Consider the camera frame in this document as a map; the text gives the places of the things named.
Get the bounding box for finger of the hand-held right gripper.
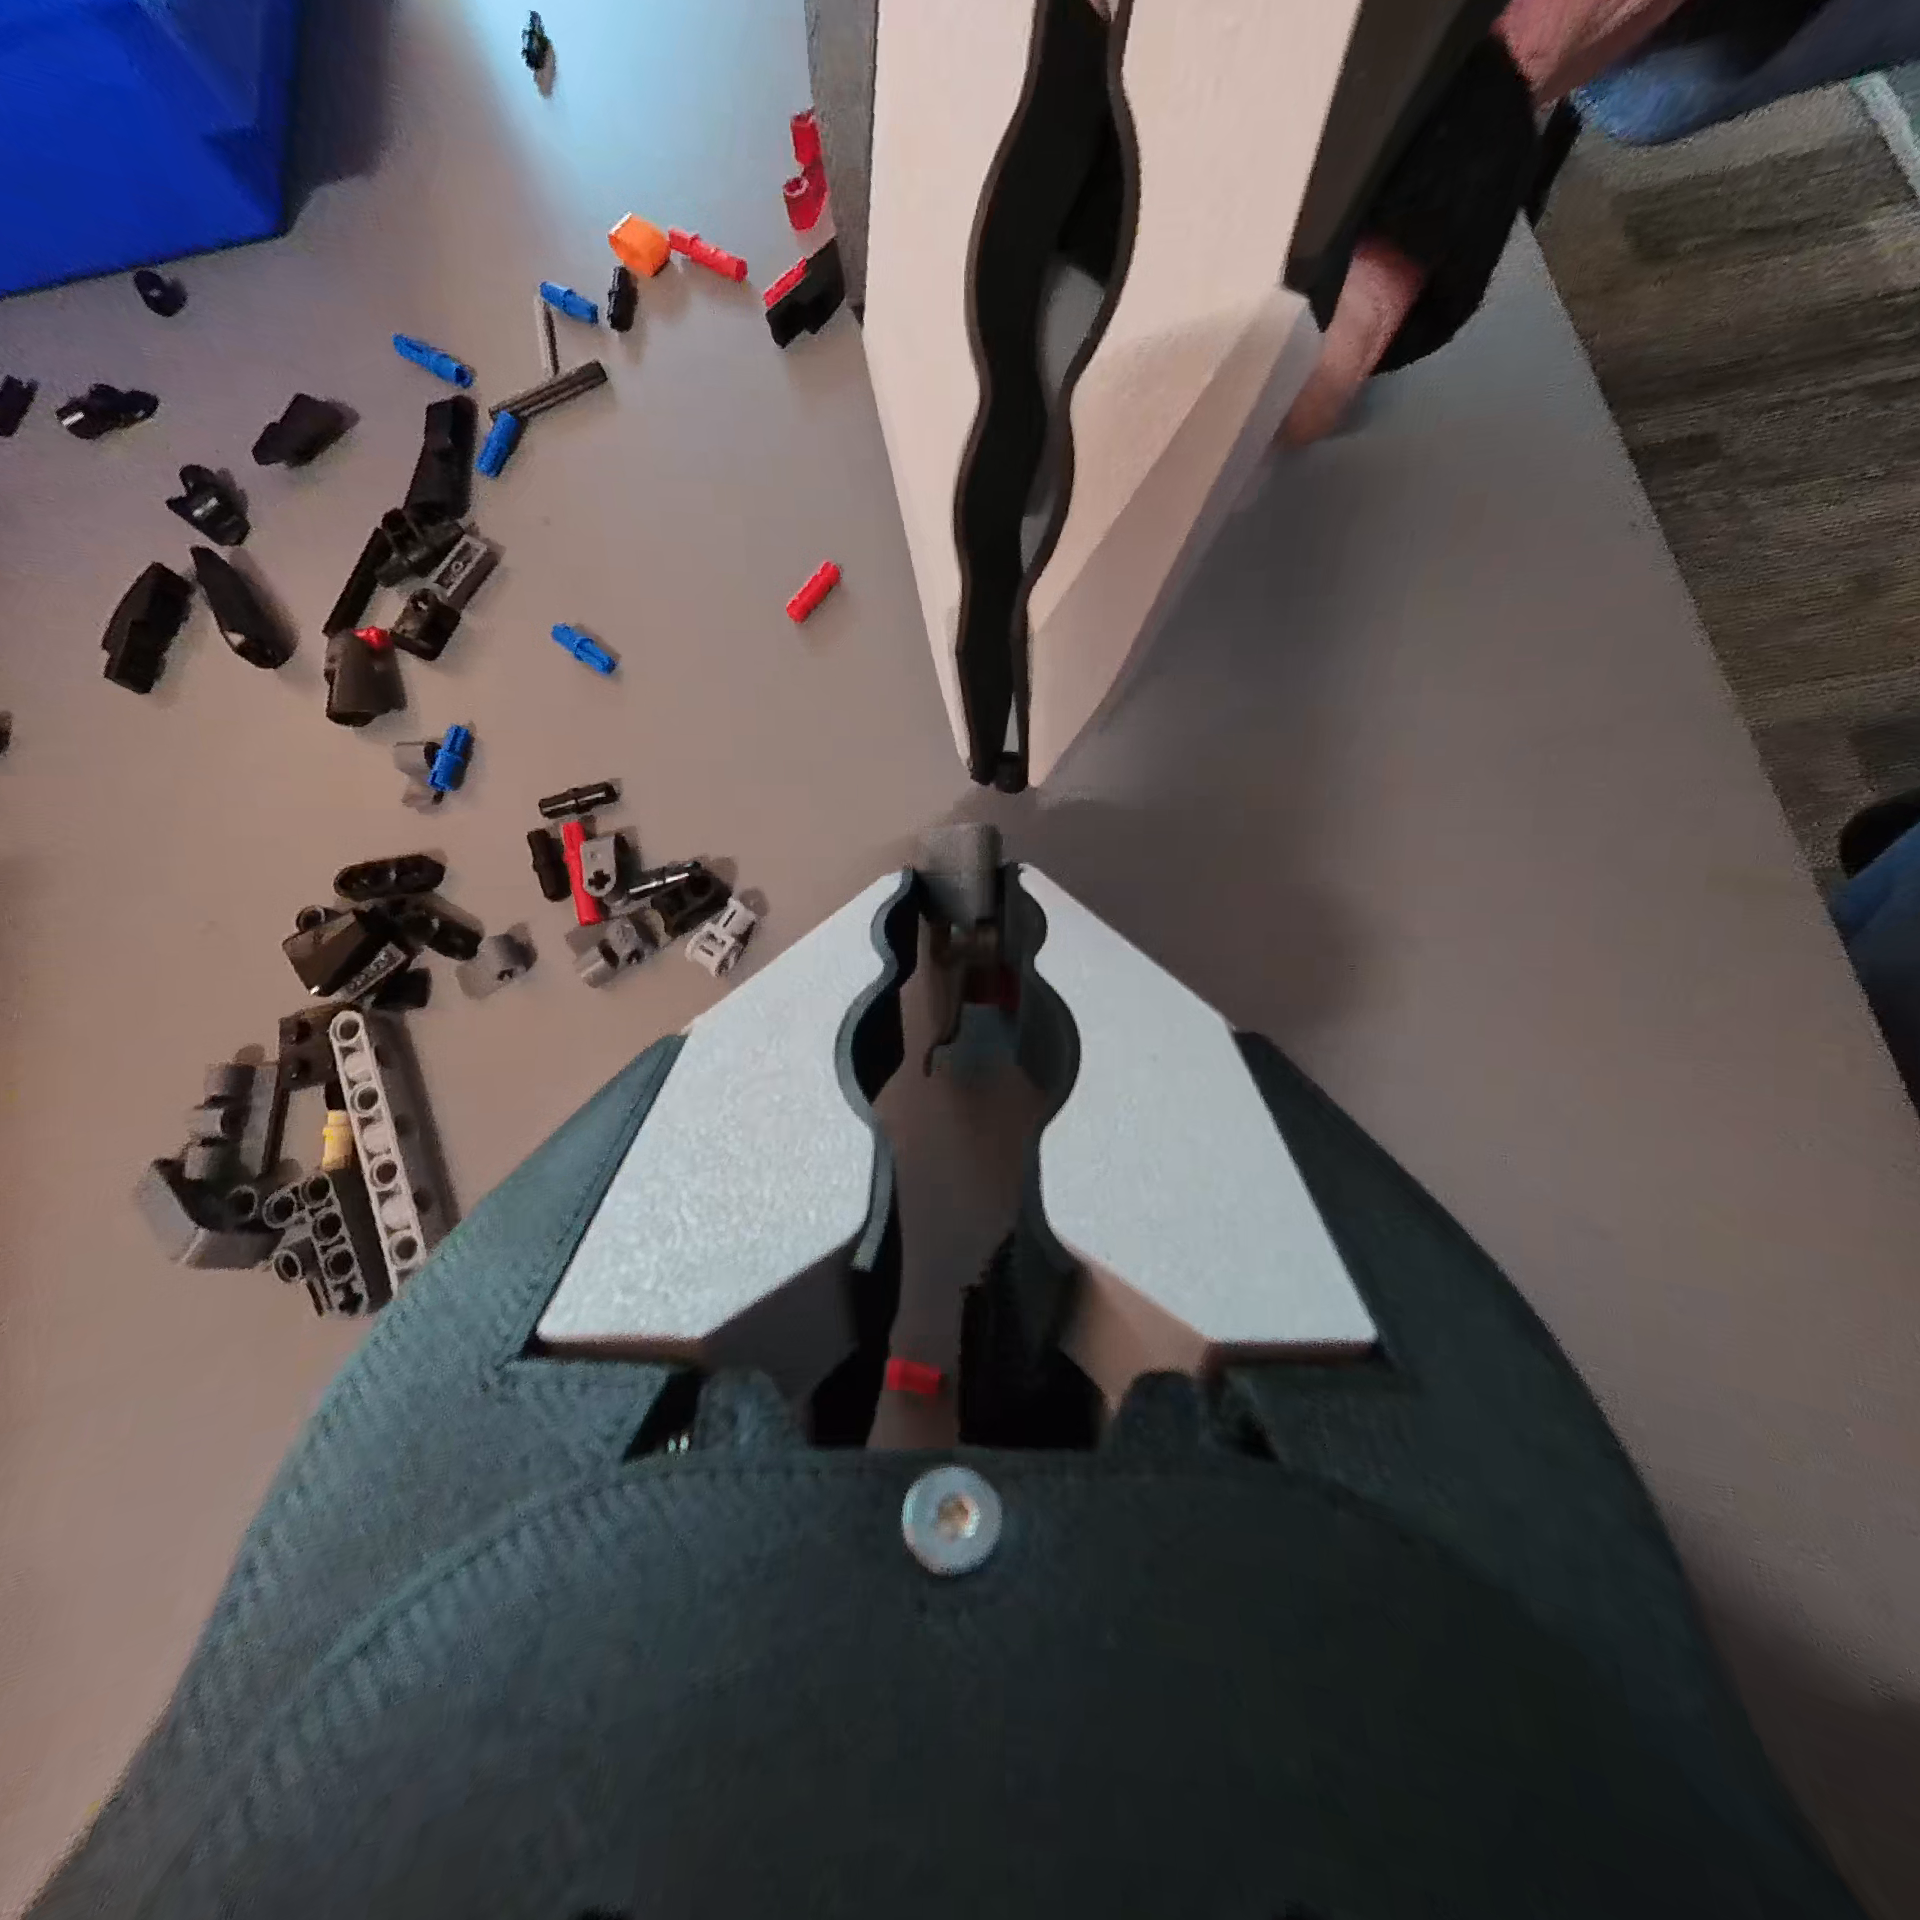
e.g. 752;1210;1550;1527
983;0;1367;793
861;0;1052;790

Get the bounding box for black lego subassembly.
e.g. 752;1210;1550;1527
631;856;741;924

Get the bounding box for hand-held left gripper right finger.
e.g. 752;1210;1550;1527
1016;865;1382;1443

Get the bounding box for person's blue sweater torso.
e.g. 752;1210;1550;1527
1831;795;1920;1121

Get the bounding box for blue plastic bin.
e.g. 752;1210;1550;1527
0;0;301;298

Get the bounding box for grey beam lego subassembly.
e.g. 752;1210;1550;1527
135;1006;464;1322

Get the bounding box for person's right hand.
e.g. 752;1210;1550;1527
1283;0;1695;452

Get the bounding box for small lego subassembly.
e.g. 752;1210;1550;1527
908;820;1037;1075

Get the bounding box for scattered black lego pieces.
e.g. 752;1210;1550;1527
0;7;848;730

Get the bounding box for person's right forearm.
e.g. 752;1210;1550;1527
1575;0;1920;147

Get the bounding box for dark grey lego pin connector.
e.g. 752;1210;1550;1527
569;907;672;990

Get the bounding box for black lego panel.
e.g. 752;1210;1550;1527
281;900;485;1010

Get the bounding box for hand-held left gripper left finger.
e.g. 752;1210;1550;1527
534;871;921;1443

